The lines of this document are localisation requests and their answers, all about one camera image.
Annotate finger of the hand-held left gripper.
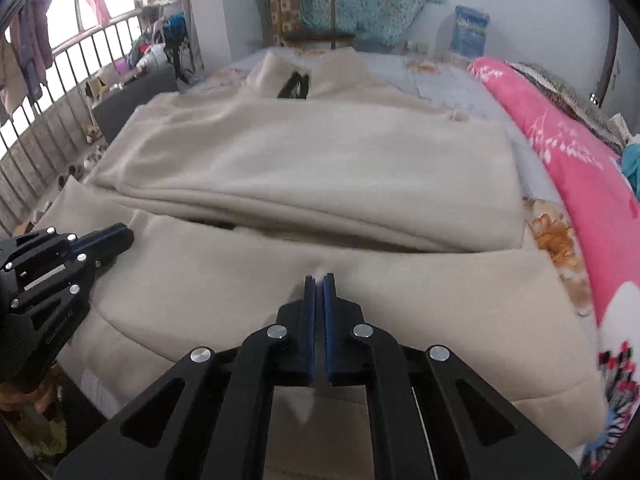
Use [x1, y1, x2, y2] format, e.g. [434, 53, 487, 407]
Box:
[7, 241, 133, 311]
[0, 223, 135, 273]

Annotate grey cabinet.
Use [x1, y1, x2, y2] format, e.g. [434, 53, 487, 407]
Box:
[90, 62, 180, 133]

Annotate grey patterned pillow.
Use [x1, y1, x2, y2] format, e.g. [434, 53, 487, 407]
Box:
[505, 60, 626, 156]

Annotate wooden chair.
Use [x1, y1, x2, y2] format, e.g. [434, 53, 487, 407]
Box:
[270, 0, 357, 52]

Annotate cream zip jacket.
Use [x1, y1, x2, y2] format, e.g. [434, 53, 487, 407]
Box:
[30, 49, 608, 480]

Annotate dark door frame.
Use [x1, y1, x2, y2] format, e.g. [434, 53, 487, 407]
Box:
[597, 10, 623, 111]

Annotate tiled patterned stand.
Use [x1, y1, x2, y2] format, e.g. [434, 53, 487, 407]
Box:
[269, 0, 303, 48]

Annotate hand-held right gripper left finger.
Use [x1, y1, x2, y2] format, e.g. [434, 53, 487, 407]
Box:
[54, 274, 317, 480]

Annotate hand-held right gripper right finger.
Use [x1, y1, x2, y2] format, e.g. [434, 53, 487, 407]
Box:
[322, 273, 583, 480]

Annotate hanging dark garments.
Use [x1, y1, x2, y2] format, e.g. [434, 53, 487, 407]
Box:
[10, 0, 60, 106]

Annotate metal window railing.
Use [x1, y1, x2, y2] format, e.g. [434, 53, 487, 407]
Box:
[0, 10, 146, 236]

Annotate pink floral blanket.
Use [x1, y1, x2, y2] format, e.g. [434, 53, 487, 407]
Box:
[467, 56, 640, 466]

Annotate pile of bags and clothes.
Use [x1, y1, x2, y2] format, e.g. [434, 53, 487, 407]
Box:
[127, 12, 196, 83]

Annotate teal garment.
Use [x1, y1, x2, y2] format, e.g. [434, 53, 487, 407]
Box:
[620, 135, 640, 186]

